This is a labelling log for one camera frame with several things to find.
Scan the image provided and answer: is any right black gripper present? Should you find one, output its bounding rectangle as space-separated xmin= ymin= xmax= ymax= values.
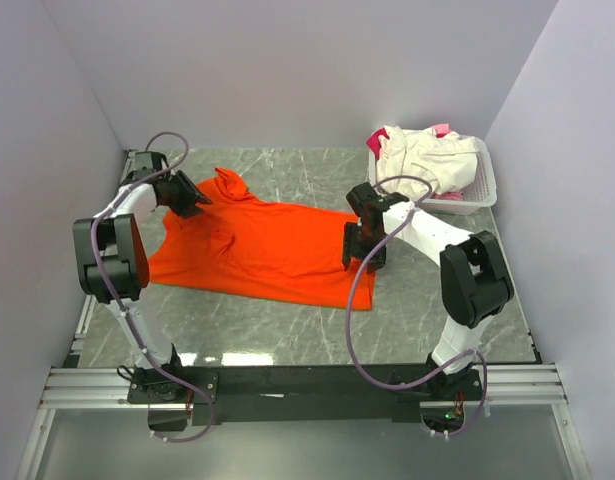
xmin=342 ymin=221 xmax=388 ymax=274

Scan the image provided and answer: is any orange t shirt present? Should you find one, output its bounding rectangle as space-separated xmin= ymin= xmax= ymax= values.
xmin=149 ymin=168 xmax=376 ymax=311

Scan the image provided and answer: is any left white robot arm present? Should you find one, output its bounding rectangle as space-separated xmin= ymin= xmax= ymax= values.
xmin=72 ymin=151 xmax=211 ymax=402

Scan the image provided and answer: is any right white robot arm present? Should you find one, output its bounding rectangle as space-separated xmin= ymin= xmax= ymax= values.
xmin=342 ymin=182 xmax=514 ymax=399

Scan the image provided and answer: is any pink garment in basket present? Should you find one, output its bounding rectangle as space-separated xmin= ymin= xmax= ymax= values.
xmin=365 ymin=121 xmax=466 ymax=203

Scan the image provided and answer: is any cream white t shirt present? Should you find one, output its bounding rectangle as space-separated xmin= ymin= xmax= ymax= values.
xmin=375 ymin=124 xmax=481 ymax=199

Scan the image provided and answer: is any white plastic laundry basket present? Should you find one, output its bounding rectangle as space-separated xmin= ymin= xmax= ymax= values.
xmin=366 ymin=128 xmax=497 ymax=216

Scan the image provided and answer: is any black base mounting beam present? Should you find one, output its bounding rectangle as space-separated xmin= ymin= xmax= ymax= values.
xmin=116 ymin=364 xmax=483 ymax=432

